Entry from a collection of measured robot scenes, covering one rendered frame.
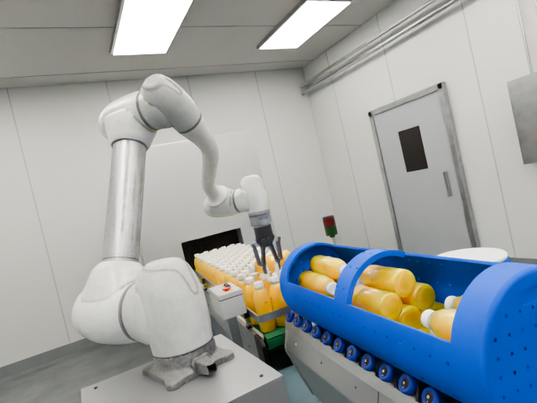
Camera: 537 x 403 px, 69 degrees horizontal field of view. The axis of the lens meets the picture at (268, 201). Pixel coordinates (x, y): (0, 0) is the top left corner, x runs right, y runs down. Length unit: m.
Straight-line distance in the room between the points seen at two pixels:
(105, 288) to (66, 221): 4.49
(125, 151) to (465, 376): 1.03
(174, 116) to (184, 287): 0.54
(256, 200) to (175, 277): 0.69
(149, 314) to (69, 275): 4.63
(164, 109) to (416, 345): 0.91
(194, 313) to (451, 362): 0.56
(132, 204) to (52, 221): 4.41
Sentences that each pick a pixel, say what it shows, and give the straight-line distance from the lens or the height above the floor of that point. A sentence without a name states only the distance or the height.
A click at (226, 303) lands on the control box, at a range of 1.60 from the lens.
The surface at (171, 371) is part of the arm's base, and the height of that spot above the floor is 1.10.
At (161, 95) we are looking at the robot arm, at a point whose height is 1.80.
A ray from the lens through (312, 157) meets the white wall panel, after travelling 6.80.
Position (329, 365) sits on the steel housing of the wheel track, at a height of 0.89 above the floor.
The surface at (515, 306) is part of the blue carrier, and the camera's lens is 0.78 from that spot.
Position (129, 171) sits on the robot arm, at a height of 1.61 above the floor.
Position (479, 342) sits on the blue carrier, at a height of 1.15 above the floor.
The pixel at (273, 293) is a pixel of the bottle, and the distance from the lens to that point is 1.64.
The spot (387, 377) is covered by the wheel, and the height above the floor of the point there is 0.96.
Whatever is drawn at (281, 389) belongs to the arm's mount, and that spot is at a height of 1.05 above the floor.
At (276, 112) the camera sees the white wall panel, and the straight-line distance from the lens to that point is 6.62.
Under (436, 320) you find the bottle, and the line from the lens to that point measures 0.88.
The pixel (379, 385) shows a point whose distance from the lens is 1.11.
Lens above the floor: 1.46
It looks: 2 degrees down
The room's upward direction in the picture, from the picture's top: 13 degrees counter-clockwise
